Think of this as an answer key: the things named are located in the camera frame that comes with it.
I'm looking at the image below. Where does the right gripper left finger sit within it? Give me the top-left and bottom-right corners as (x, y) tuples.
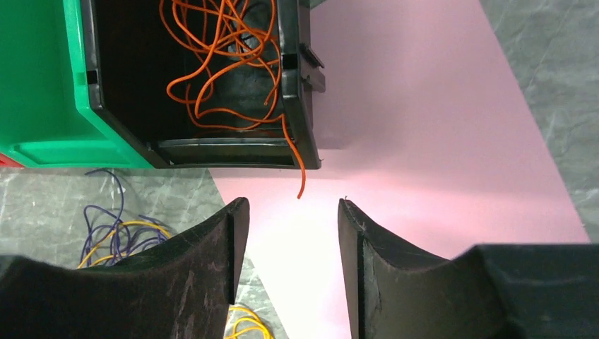
(1, 198), (250, 338)

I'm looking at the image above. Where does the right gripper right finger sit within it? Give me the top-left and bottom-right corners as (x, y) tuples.
(338, 199), (598, 338)

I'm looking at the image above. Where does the yellow cable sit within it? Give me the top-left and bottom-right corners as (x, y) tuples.
(76, 220), (275, 339)

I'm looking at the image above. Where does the purple cable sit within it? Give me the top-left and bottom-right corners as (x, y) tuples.
(78, 168), (170, 268)

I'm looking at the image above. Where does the black plastic bin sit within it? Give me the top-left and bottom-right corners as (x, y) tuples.
(79, 1), (326, 170)

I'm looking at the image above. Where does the green plastic bin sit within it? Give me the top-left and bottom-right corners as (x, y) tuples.
(1, 1), (149, 168)

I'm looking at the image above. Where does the red plastic bin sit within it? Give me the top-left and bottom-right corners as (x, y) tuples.
(0, 153), (23, 168)

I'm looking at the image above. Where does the orange cable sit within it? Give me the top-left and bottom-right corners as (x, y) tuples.
(158, 0), (308, 201)

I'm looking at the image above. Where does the pink clipboard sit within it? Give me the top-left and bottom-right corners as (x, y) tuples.
(210, 1), (589, 338)

